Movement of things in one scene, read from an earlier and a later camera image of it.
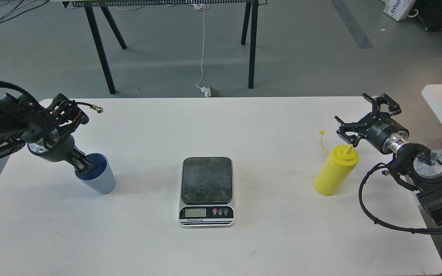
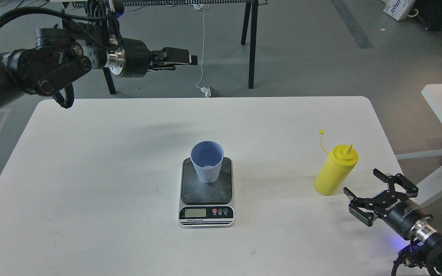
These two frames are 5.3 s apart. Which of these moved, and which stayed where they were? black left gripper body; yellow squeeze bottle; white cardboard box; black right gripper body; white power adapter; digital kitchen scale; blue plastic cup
Moved: black right gripper body; blue plastic cup; black left gripper body
Stayed: white cardboard box; white power adapter; yellow squeeze bottle; digital kitchen scale
